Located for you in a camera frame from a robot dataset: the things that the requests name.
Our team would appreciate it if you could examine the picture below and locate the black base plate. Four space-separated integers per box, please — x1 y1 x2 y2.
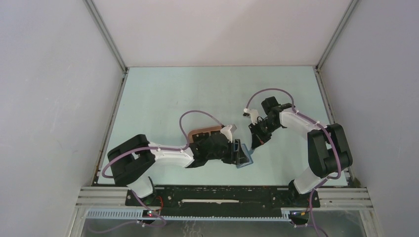
142 185 320 218

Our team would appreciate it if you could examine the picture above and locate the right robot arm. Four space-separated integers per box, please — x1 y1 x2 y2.
243 96 353 206

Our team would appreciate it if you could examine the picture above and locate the pink oval tray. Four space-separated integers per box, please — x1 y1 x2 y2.
188 125 222 143

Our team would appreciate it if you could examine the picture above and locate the aluminium frame rail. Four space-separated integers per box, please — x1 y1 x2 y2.
76 185 373 221

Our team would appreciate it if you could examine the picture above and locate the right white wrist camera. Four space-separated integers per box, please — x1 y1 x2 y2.
243 108 259 125

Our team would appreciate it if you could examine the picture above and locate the blue card holder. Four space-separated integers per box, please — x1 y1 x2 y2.
233 143 253 168

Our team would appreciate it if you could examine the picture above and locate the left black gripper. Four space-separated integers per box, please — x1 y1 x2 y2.
207 138 249 164

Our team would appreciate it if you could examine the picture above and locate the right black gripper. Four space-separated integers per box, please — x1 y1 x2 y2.
249 118 280 149

